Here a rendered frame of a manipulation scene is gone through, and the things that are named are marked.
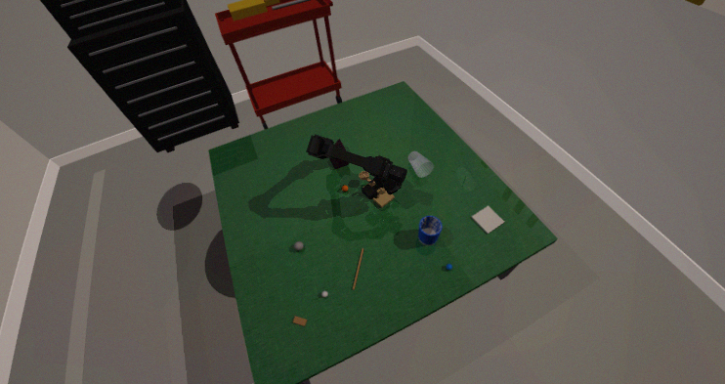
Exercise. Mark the brown flat rectangular block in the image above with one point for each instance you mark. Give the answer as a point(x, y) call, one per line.
point(300, 321)

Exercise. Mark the blue cup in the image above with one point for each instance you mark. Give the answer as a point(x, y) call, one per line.
point(429, 230)

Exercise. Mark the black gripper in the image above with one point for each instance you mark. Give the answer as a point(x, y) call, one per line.
point(371, 192)

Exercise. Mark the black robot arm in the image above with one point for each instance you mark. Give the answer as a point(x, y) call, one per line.
point(378, 166)

